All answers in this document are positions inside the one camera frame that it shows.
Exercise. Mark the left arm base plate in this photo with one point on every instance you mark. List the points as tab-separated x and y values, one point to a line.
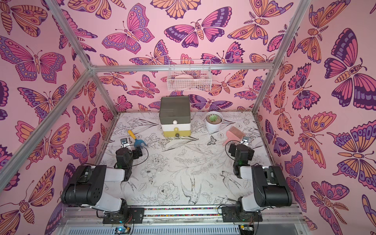
129	215

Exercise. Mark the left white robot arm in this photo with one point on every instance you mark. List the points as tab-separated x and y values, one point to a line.
86	188

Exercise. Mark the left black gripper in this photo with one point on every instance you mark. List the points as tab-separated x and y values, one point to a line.
136	155

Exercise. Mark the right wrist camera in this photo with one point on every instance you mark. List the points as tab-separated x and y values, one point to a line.
245	141

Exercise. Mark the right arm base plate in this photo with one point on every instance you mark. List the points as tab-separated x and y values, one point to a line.
234	215

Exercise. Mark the three-tier drawer cabinet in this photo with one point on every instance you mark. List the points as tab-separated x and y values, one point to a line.
175	116

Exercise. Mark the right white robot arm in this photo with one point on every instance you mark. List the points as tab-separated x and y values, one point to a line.
270	189

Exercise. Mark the pink comb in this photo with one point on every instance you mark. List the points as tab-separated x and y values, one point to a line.
233	134

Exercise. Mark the white pot with succulent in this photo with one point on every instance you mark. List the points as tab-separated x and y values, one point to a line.
213	121

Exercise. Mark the white wire wall basket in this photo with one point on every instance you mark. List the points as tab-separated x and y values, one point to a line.
191	75

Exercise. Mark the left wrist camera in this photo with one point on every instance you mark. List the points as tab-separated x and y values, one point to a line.
124	142

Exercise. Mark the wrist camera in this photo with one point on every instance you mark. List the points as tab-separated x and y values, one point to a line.
124	142
245	141

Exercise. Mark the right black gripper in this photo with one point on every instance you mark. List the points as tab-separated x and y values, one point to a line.
244	147

